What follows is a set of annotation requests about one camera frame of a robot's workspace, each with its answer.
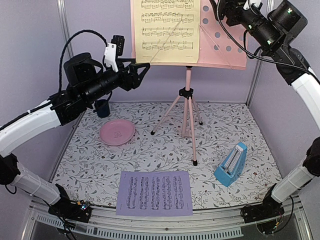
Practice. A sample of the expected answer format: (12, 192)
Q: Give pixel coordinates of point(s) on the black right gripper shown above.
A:
(235, 6)

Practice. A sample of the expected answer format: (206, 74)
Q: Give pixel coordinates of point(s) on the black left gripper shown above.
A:
(134, 80)

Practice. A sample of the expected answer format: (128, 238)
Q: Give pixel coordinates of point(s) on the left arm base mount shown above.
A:
(66, 209)

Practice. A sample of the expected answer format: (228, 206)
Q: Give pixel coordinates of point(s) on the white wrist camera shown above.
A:
(252, 3)
(112, 51)

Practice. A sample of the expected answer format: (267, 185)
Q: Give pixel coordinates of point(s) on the right aluminium frame post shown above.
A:
(269, 6)

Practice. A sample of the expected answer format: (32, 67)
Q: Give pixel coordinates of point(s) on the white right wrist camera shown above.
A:
(252, 3)

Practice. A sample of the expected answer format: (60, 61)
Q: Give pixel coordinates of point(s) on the blue metronome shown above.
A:
(231, 168)

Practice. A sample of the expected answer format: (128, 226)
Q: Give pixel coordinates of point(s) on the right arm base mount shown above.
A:
(259, 212)

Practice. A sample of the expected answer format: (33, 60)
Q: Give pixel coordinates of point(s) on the aluminium frame post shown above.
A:
(269, 6)
(62, 13)

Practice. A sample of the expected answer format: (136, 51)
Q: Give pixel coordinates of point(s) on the floral table mat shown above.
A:
(90, 170)

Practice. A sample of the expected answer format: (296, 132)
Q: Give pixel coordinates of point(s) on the purple sheet music page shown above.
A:
(154, 194)

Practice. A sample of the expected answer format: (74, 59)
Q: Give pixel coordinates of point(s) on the left aluminium frame post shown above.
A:
(62, 13)

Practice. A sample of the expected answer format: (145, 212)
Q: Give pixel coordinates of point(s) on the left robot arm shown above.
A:
(87, 82)

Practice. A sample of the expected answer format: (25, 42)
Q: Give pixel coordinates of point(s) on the yellow sheet music page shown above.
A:
(166, 31)

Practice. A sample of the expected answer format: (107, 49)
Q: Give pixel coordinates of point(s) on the aluminium front rail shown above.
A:
(225, 223)

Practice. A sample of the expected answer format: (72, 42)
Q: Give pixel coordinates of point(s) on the pink round plate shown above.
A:
(117, 132)

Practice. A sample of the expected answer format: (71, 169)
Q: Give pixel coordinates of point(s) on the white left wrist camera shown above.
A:
(112, 51)

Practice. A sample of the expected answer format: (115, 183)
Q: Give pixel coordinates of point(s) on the pink music stand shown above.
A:
(216, 50)

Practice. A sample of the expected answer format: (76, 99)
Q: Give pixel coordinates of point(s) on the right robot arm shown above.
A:
(274, 33)

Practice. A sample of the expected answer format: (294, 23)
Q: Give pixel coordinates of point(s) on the dark blue cup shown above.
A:
(101, 108)

